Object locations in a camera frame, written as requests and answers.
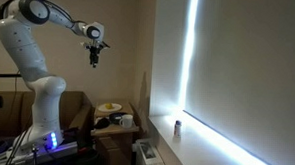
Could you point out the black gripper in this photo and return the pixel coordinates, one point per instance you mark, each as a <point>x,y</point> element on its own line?
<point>94,54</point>

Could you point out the white round plate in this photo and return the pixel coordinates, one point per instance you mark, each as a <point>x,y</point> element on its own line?
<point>101,108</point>

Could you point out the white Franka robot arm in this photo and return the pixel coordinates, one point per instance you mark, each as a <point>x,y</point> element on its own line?
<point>22,43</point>

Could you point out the yellow lemon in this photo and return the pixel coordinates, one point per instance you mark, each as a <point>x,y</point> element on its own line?
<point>109,106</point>

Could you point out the large brown cardboard box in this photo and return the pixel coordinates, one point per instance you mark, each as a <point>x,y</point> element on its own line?
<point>74,106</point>

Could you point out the black bowl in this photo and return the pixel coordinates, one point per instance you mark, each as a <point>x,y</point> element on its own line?
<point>114,117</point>

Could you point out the black rounded object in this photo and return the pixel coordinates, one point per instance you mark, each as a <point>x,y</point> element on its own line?
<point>102,123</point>

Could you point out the white ceramic mug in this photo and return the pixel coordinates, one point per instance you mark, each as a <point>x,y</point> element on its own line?
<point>127,121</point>

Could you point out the small wooden side table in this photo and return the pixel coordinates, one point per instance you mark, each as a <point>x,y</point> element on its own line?
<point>113,130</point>

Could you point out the black horizontal pole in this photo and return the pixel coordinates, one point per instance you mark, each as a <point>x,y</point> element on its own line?
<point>2,75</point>

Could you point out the small white bottle dark cap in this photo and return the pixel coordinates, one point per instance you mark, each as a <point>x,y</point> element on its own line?
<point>177,130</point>

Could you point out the white radiator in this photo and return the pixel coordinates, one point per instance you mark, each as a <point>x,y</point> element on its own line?
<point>149,156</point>

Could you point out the wide grey window blind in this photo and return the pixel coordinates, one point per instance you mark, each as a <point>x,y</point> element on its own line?
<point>251,70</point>

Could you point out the aluminium robot base mount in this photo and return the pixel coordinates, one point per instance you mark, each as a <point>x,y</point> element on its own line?
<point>51,153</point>

